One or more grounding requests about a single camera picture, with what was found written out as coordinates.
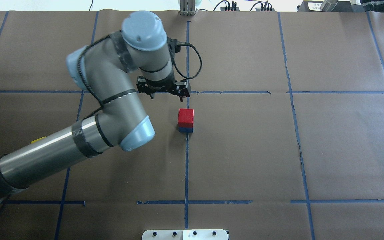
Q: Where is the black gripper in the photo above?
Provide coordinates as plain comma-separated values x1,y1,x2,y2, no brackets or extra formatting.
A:
137,76,191,102

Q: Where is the red cube block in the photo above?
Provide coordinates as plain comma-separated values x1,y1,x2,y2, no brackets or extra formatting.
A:
177,108,194,128

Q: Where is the blue cube block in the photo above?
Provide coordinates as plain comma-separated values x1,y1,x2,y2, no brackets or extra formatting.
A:
178,127,194,133

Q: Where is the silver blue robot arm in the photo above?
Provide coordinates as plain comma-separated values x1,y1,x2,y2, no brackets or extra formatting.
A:
0,11,194,205

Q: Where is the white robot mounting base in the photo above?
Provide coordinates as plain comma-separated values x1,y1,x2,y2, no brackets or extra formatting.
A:
141,229,230,240

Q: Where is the black box on desk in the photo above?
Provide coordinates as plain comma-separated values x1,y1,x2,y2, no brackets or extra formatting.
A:
297,0,369,13

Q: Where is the silver metal cup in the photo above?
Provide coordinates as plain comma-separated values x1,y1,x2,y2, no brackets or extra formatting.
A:
320,0,339,12

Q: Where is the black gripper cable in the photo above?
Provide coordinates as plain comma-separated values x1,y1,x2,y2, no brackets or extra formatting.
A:
170,40,202,80

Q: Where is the aluminium frame post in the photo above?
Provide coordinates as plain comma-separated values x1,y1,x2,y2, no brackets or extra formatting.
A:
178,0,196,16

